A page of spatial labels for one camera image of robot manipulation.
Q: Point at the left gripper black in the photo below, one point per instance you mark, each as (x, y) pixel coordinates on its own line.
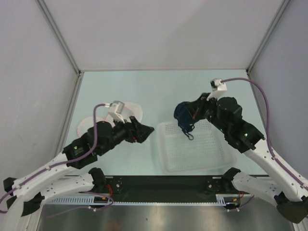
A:
(142, 131)

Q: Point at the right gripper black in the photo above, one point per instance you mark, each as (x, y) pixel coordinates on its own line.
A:
(198, 104)

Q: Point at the dark blue lace bra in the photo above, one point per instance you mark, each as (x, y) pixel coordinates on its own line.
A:
(184, 119)

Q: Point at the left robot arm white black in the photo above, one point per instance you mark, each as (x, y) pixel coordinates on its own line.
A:
(45, 183)

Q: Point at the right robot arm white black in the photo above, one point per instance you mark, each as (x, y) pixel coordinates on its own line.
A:
(288, 193)

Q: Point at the white perforated plastic tray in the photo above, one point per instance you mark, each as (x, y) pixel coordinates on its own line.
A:
(207, 151)

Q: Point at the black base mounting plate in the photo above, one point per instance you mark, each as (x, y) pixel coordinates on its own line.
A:
(168, 187)

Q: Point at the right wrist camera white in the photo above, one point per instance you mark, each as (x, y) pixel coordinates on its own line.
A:
(218, 89)

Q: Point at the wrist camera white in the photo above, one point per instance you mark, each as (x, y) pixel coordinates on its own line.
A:
(115, 111)
(218, 89)

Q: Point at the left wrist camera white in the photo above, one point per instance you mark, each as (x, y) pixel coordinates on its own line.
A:
(115, 111)

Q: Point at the white slotted cable duct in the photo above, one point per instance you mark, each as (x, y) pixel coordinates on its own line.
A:
(92, 200)

